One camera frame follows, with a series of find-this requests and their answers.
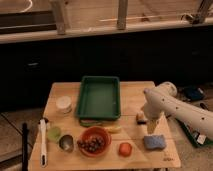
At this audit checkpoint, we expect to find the green plastic tray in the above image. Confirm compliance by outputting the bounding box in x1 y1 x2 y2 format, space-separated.
76 76 121 120

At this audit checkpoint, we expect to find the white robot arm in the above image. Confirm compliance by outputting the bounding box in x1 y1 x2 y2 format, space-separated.
142 82 213 140

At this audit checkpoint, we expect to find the red bowl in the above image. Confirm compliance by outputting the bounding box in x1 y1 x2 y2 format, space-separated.
77 126 111 157

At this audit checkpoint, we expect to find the blue sponge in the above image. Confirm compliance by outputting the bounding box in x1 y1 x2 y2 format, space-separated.
143 135 166 150

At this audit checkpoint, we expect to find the metal cup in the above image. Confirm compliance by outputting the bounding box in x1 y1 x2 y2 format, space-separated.
59 135 74 152

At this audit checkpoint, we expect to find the black pole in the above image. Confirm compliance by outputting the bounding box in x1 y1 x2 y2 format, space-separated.
22 123 28 171

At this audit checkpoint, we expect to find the wooden folding table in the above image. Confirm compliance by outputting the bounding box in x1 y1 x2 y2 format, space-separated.
28 81 181 171

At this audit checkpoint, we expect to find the green cucumber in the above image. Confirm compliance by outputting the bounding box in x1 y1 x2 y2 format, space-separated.
79 120 102 127

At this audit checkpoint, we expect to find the yellow banana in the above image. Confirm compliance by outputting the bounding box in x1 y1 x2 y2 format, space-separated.
104 126 121 134

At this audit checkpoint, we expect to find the dark grapes bunch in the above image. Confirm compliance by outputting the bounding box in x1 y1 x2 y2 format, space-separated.
77 136 105 152

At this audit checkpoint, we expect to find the green bin with items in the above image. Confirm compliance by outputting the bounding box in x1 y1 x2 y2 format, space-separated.
179 121 213 148

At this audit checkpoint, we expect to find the white round container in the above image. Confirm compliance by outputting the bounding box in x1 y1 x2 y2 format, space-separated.
56 96 72 114

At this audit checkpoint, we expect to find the black and tan brush block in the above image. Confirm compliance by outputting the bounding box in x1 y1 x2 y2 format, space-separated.
136 112 147 125

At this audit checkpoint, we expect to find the orange fruit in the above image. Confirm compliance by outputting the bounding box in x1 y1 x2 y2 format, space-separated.
119 142 132 157

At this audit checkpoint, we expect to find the light green cup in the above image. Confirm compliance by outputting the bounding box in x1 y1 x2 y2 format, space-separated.
47 127 61 143

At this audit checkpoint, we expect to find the black device on floor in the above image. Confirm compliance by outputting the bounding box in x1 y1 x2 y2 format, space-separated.
183 86 204 101

